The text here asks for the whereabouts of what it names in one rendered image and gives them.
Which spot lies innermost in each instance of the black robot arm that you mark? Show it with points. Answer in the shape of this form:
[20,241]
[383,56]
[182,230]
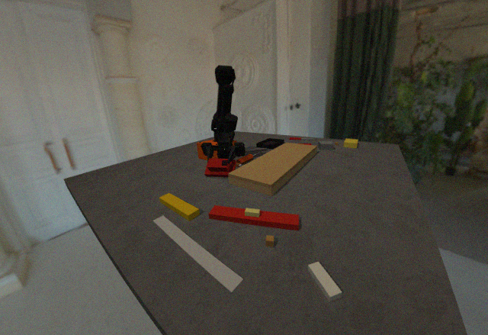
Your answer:
[223,120]

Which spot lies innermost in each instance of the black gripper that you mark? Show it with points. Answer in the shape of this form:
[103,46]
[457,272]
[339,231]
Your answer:
[225,145]

